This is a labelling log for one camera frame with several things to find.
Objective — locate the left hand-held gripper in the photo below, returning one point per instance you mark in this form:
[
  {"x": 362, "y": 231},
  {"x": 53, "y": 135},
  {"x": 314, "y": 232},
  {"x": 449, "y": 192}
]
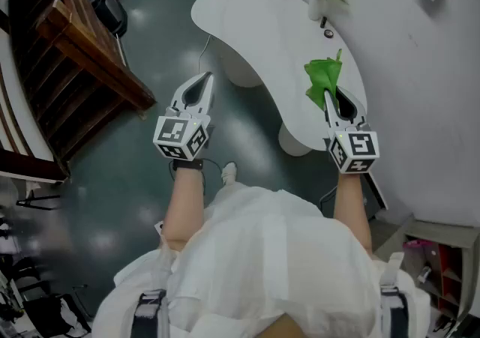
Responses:
[{"x": 176, "y": 132}]

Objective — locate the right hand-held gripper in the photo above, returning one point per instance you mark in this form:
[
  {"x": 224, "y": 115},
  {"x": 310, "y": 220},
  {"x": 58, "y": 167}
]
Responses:
[{"x": 360, "y": 145}]

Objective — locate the green cloth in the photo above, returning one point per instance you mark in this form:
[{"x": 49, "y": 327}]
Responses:
[{"x": 320, "y": 78}]

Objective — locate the person's left forearm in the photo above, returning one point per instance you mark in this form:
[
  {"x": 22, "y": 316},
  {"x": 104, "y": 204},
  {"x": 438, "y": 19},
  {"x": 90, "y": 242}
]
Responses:
[{"x": 183, "y": 209}]

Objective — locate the person's right forearm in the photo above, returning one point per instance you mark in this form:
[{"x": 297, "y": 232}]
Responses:
[{"x": 352, "y": 209}]

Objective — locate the white curved table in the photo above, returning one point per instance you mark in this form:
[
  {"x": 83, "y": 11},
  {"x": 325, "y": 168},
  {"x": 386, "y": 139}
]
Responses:
[{"x": 262, "y": 21}]

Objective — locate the small round compact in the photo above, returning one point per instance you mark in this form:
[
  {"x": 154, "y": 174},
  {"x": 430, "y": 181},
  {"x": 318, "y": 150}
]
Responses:
[{"x": 329, "y": 33}]

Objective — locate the person's white shoe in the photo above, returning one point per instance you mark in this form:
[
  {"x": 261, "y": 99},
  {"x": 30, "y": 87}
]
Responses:
[{"x": 228, "y": 173}]

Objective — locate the black lipstick tube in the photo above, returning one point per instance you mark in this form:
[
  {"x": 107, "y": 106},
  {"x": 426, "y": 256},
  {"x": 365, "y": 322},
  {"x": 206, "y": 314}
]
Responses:
[{"x": 323, "y": 21}]

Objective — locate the white textured vase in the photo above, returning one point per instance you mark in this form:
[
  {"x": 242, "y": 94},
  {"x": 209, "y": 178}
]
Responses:
[{"x": 315, "y": 6}]

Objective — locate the black case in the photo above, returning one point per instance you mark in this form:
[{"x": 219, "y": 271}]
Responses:
[{"x": 108, "y": 12}]

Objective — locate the wooden staircase railing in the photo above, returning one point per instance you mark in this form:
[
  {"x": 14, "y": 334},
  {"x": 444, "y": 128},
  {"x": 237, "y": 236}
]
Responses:
[{"x": 75, "y": 66}]

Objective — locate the person's white shirt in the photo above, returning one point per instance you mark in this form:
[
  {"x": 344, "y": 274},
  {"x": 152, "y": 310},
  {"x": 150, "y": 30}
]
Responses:
[{"x": 262, "y": 254}]

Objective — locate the grey shelf cabinet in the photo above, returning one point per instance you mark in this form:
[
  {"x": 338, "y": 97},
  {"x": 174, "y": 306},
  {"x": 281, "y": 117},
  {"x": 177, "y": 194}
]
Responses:
[{"x": 450, "y": 254}]

